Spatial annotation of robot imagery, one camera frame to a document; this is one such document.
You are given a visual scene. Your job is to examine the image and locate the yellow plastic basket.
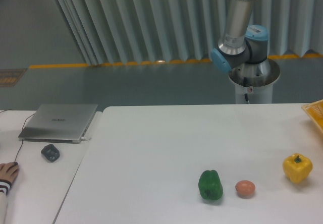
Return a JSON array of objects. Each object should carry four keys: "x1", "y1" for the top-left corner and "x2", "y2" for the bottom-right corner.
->
[{"x1": 301, "y1": 100, "x2": 323, "y2": 133}]

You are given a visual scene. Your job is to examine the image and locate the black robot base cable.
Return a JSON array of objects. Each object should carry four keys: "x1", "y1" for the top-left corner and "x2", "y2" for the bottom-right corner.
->
[{"x1": 242, "y1": 77, "x2": 250, "y2": 104}]

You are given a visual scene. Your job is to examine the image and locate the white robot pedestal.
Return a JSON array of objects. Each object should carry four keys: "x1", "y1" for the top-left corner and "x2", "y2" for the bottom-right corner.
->
[{"x1": 229, "y1": 59, "x2": 281, "y2": 104}]

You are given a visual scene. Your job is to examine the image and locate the striped sleeve forearm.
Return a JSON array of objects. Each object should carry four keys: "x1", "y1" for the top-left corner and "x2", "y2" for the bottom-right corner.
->
[{"x1": 0, "y1": 180, "x2": 11, "y2": 224}]

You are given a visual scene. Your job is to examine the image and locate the brown egg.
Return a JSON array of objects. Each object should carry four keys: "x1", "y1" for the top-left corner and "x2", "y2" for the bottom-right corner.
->
[{"x1": 235, "y1": 180, "x2": 255, "y2": 197}]

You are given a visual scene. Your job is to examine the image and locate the yellow bell pepper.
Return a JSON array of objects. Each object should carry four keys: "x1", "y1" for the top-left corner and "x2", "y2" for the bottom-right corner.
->
[{"x1": 282, "y1": 153, "x2": 313, "y2": 184}]

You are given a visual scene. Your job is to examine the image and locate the person's hand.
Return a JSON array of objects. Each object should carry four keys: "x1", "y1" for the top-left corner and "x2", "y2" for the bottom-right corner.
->
[{"x1": 0, "y1": 162, "x2": 20, "y2": 185}]

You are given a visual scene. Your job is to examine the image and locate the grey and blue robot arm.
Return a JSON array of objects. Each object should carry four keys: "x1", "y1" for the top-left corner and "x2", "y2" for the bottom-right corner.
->
[{"x1": 210, "y1": 0, "x2": 268, "y2": 73}]

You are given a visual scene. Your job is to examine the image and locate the black power adapter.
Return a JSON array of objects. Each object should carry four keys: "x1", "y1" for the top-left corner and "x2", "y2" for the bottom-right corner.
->
[{"x1": 41, "y1": 144, "x2": 60, "y2": 162}]

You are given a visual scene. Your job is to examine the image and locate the folding partition screen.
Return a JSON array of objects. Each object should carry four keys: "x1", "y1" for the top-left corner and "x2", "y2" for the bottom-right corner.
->
[{"x1": 56, "y1": 0, "x2": 322, "y2": 65}]

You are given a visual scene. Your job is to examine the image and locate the black mouse cable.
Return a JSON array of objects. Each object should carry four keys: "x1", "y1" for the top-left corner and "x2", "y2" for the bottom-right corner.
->
[{"x1": 0, "y1": 109, "x2": 37, "y2": 163}]

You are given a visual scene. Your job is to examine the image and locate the silver laptop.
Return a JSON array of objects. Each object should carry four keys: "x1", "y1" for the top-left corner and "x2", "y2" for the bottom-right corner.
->
[{"x1": 18, "y1": 104, "x2": 97, "y2": 143}]

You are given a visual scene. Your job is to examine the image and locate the green bell pepper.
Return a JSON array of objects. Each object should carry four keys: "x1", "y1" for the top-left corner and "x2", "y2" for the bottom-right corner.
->
[{"x1": 198, "y1": 170, "x2": 223, "y2": 201}]

